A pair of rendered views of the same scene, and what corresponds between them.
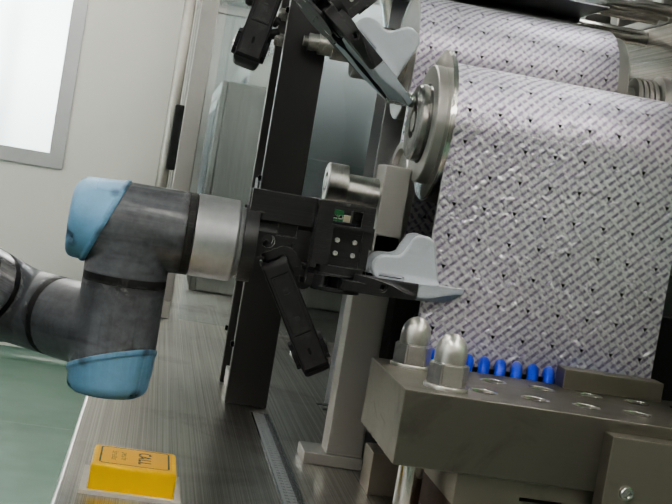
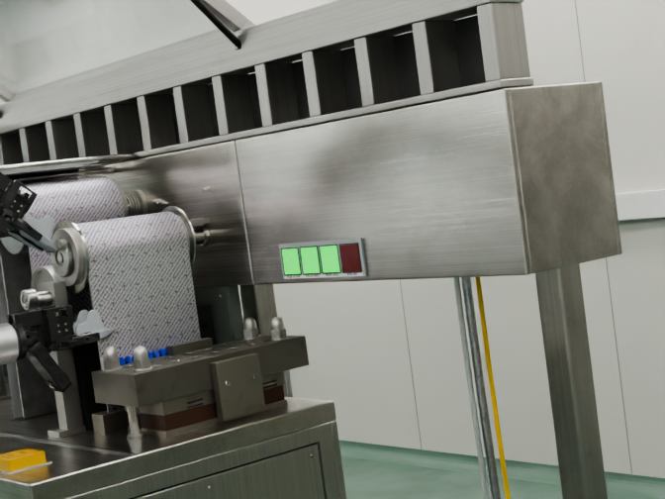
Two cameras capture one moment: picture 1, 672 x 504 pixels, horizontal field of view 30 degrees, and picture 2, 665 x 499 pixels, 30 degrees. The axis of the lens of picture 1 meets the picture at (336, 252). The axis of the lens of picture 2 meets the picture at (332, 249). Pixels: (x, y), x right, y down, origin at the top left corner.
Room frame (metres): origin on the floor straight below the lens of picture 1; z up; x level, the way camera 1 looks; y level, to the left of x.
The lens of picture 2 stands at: (-1.15, 0.75, 1.33)
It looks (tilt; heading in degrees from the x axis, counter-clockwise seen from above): 3 degrees down; 329
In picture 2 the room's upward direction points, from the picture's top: 7 degrees counter-clockwise
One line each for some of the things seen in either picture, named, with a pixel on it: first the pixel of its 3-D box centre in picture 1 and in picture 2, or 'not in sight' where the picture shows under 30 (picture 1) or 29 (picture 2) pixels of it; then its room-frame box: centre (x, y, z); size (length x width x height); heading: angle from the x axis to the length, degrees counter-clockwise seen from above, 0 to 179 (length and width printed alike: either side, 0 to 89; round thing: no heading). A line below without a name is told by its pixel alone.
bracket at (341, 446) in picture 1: (351, 313); (55, 358); (1.26, -0.03, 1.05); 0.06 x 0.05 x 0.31; 98
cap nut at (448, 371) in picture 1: (450, 360); (141, 357); (1.01, -0.11, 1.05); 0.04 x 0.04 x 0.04
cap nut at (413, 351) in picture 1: (414, 341); (111, 357); (1.10, -0.08, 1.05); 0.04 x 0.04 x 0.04
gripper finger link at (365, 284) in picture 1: (368, 283); (76, 340); (1.14, -0.03, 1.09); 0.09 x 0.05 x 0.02; 97
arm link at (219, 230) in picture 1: (218, 237); (1, 344); (1.14, 0.11, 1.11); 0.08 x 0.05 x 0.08; 8
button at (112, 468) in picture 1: (132, 472); (19, 459); (1.04, 0.14, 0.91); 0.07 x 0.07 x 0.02; 8
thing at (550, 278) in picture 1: (546, 288); (146, 314); (1.19, -0.20, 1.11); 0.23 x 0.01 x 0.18; 98
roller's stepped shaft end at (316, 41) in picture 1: (328, 45); not in sight; (1.46, 0.05, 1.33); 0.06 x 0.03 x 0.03; 98
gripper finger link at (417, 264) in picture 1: (420, 267); (95, 324); (1.15, -0.08, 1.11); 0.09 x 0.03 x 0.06; 97
